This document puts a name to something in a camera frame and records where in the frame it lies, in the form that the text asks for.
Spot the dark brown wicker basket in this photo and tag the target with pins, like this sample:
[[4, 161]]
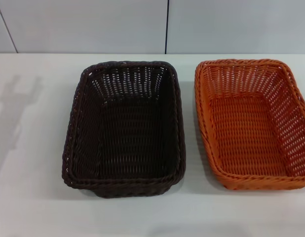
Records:
[[127, 138]]

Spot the orange wicker basket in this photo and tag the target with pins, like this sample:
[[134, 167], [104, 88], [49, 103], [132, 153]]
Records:
[[248, 133]]

